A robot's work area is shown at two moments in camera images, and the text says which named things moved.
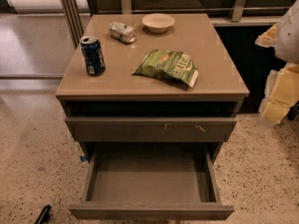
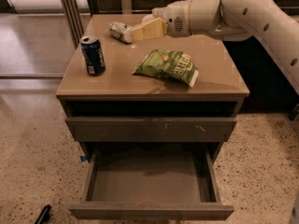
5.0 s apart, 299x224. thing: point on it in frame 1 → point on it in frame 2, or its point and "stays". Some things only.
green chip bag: [167, 63] stays
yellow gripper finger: [281, 93] → [151, 29]
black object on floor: [44, 216] stays
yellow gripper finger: [268, 38] → [147, 18]
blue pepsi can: [93, 57] stays
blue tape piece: [83, 159] stays
